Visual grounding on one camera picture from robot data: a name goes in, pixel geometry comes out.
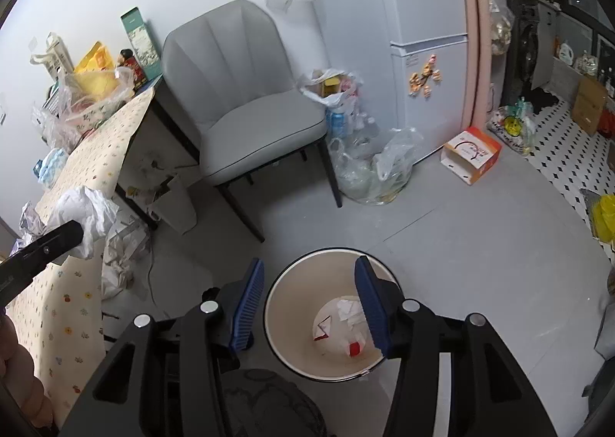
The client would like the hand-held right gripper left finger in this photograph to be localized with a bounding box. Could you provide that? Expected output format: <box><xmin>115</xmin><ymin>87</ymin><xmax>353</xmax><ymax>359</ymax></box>
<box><xmin>58</xmin><ymin>258</ymin><xmax>266</xmax><ymax>437</ymax></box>

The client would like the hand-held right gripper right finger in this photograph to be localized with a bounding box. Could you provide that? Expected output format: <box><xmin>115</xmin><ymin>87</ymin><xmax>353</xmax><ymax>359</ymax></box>
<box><xmin>354</xmin><ymin>254</ymin><xmax>560</xmax><ymax>437</ymax></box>

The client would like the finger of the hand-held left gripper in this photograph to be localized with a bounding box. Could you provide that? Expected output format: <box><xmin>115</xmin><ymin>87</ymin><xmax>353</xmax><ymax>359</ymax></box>
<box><xmin>10</xmin><ymin>220</ymin><xmax>85</xmax><ymax>269</ymax></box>

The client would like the white paper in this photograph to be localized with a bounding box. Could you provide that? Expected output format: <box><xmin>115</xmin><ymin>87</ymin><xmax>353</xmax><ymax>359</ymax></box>
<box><xmin>48</xmin><ymin>186</ymin><xmax>120</xmax><ymax>260</ymax></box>

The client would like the white trash bin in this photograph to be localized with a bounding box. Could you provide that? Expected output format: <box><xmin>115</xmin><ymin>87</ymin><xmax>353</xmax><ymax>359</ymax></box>
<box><xmin>263</xmin><ymin>247</ymin><xmax>402</xmax><ymax>382</ymax></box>

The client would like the person's left hand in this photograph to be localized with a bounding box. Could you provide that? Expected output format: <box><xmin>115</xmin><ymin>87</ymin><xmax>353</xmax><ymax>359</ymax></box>
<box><xmin>0</xmin><ymin>319</ymin><xmax>55</xmax><ymax>430</ymax></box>

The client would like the small crumpled paper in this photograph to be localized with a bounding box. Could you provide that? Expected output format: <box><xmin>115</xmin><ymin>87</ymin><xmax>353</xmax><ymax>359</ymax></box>
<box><xmin>18</xmin><ymin>201</ymin><xmax>49</xmax><ymax>246</ymax></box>

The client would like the heap of paper scraps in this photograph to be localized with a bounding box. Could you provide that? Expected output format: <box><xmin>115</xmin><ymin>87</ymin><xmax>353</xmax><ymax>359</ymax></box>
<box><xmin>312</xmin><ymin>295</ymin><xmax>382</xmax><ymax>358</ymax></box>

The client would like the floral tablecloth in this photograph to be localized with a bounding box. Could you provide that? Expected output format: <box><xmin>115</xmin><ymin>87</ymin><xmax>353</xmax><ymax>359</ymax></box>
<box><xmin>5</xmin><ymin>81</ymin><xmax>161</xmax><ymax>425</ymax></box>

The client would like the pile of crumpled papers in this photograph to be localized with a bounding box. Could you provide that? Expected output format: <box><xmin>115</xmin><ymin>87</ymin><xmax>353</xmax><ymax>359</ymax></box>
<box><xmin>98</xmin><ymin>213</ymin><xmax>155</xmax><ymax>298</ymax></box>

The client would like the blue tissue pack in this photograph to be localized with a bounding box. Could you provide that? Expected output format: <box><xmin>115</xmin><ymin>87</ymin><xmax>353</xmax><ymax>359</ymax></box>
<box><xmin>33</xmin><ymin>148</ymin><xmax>70</xmax><ymax>188</ymax></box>

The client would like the person's dark trouser knee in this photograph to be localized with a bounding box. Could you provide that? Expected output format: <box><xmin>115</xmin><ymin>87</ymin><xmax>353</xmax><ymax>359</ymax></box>
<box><xmin>221</xmin><ymin>367</ymin><xmax>327</xmax><ymax>437</ymax></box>

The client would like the clear bag of bottles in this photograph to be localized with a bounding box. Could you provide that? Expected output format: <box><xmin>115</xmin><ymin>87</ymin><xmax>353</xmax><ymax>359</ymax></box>
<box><xmin>327</xmin><ymin>127</ymin><xmax>426</xmax><ymax>204</ymax></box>

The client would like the yellow snack bag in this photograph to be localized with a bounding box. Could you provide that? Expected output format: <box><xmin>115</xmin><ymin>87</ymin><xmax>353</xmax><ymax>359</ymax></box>
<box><xmin>72</xmin><ymin>40</ymin><xmax>121</xmax><ymax>92</ymax></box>

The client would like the white paper carrier bag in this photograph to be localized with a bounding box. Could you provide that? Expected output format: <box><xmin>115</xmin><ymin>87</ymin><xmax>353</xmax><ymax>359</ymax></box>
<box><xmin>30</xmin><ymin>32</ymin><xmax>75</xmax><ymax>82</ymax></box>

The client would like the orange cardboard box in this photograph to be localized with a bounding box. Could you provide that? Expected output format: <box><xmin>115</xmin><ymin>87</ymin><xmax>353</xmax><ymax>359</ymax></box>
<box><xmin>441</xmin><ymin>126</ymin><xmax>503</xmax><ymax>185</ymax></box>

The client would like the blue bottle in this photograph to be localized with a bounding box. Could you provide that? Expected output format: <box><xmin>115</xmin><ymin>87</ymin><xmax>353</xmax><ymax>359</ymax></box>
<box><xmin>329</xmin><ymin>108</ymin><xmax>349</xmax><ymax>137</ymax></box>

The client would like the red doll figure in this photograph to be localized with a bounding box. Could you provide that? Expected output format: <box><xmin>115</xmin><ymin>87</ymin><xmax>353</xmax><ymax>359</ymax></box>
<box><xmin>118</xmin><ymin>49</ymin><xmax>147</xmax><ymax>92</ymax></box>

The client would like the grey upholstered chair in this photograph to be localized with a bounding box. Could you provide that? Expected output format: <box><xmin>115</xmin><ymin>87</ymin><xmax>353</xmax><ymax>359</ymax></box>
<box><xmin>161</xmin><ymin>0</ymin><xmax>344</xmax><ymax>243</ymax></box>

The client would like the tall green box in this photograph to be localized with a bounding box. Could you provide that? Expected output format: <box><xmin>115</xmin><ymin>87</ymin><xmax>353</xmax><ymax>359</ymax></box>
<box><xmin>120</xmin><ymin>7</ymin><xmax>164</xmax><ymax>82</ymax></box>

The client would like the white bag of boxes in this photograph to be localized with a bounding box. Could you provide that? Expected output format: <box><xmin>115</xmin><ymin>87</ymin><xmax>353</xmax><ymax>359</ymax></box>
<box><xmin>298</xmin><ymin>67</ymin><xmax>361</xmax><ymax>108</ymax></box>

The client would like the yellow printed plastic bag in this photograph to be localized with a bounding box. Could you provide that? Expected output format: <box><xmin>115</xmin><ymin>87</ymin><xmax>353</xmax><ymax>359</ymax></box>
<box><xmin>487</xmin><ymin>98</ymin><xmax>539</xmax><ymax>156</ymax></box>

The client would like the cluster of yellow fridge magnets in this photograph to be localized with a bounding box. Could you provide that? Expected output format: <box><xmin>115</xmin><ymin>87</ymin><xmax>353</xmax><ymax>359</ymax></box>
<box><xmin>408</xmin><ymin>55</ymin><xmax>443</xmax><ymax>96</ymax></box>

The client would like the brown cardboard box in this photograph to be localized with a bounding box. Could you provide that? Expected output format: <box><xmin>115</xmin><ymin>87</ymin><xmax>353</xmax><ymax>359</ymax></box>
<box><xmin>572</xmin><ymin>74</ymin><xmax>611</xmax><ymax>135</ymax></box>

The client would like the white refrigerator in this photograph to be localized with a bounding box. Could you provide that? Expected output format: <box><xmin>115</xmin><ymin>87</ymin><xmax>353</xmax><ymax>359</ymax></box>
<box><xmin>312</xmin><ymin>0</ymin><xmax>474</xmax><ymax>164</ymax></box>

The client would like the dark washing machine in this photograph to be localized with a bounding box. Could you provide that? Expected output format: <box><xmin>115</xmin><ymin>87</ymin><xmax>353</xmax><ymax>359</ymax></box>
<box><xmin>509</xmin><ymin>0</ymin><xmax>544</xmax><ymax>96</ymax></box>

